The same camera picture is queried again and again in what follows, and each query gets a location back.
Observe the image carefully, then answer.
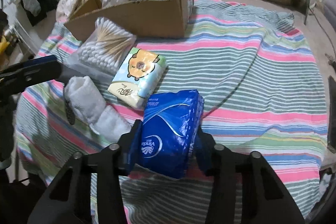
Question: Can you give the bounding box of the cartoon bear tissue pack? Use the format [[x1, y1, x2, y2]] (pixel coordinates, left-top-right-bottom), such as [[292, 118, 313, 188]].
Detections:
[[108, 48, 167, 110]]

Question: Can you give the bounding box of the striped colourful towel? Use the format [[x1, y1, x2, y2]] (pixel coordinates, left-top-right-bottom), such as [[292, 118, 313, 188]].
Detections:
[[15, 0, 328, 223]]

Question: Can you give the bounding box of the white sock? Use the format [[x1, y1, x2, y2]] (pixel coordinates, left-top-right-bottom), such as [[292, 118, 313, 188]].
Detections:
[[64, 76, 131, 143]]

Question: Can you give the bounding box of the blue Vinda tissue pack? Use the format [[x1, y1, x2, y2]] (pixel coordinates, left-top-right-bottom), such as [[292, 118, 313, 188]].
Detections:
[[137, 89, 204, 180]]

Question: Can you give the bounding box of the black charging cable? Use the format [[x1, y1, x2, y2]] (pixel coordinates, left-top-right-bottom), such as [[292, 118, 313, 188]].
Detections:
[[308, 7, 336, 57]]

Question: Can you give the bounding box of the clear plastic bag with snacks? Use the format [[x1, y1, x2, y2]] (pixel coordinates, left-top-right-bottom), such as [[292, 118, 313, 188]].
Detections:
[[100, 0, 137, 9]]

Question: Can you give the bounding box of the bag of cotton swabs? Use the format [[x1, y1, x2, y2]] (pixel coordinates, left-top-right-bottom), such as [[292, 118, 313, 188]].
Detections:
[[77, 17, 137, 74]]

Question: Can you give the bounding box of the brown cardboard box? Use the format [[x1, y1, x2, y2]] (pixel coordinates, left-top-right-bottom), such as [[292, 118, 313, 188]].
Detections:
[[64, 0, 194, 41]]

